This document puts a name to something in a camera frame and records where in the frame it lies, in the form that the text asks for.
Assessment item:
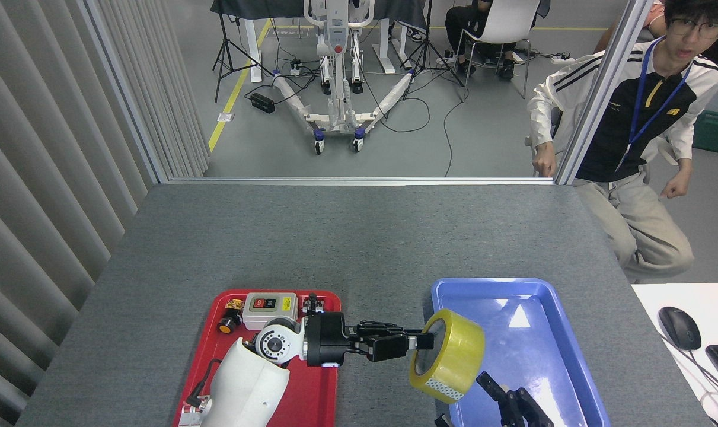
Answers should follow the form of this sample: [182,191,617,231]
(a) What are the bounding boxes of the black mouse cable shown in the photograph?
[661,335,718,399]

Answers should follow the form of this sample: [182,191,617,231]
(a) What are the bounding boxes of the yellow tape roll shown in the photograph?
[409,308,486,404]

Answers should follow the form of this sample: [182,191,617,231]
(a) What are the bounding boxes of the person's left hand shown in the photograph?
[660,174,691,200]

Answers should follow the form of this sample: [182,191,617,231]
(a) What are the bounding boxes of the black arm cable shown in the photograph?
[185,358,223,410]

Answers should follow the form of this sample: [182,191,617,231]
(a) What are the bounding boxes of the black tripod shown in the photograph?
[401,0,467,101]
[212,12,275,103]

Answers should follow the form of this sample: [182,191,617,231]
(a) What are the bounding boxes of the black floor cable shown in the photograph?
[443,89,467,177]

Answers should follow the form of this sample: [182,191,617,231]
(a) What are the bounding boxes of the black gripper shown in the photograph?
[304,311,451,427]

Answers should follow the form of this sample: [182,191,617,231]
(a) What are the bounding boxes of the person's right hand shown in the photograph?
[532,145,557,179]

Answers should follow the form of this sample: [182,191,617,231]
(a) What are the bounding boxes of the desk with dark cloth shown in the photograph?
[210,0,427,84]

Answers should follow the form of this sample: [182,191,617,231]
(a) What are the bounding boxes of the silver post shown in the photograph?
[83,0,170,184]
[554,0,656,186]

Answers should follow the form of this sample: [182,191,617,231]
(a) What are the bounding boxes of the black yellow push button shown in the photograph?
[218,299,245,334]

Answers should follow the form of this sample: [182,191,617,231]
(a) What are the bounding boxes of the person behind silver post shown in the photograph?
[595,0,671,54]

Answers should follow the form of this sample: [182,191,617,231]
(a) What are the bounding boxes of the person with blue lanyard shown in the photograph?
[526,0,718,282]

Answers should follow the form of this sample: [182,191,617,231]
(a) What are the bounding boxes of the red plastic tray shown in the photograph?
[172,289,342,427]

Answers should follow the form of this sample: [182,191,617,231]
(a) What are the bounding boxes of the black computer mouse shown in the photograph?
[658,306,703,351]

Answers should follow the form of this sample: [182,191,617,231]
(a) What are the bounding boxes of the white switch box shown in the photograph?
[242,292,300,330]

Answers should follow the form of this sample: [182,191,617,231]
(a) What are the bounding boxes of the blue plastic tray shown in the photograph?
[431,278,611,427]

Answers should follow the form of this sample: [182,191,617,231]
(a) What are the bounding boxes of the grey vertical blinds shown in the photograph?
[0,0,211,427]

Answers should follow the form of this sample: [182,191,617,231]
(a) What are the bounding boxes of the white chair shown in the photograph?
[454,0,540,98]

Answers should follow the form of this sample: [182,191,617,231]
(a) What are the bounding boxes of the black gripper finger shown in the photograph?
[476,372,554,427]

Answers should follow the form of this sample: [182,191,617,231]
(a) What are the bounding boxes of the white stand on wheels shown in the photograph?
[272,0,416,156]

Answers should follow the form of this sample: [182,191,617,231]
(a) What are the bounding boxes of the white side table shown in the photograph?
[631,282,718,427]

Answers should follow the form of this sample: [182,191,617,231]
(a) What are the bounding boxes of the green bin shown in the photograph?
[692,110,718,154]

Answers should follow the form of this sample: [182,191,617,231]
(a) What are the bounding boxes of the blue lanyard with badge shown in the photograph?
[617,37,694,173]

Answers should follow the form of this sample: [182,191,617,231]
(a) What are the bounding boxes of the person on white chair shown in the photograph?
[445,0,516,81]

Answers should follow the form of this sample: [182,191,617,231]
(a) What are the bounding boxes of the silver horizontal rail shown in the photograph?
[168,176,556,186]

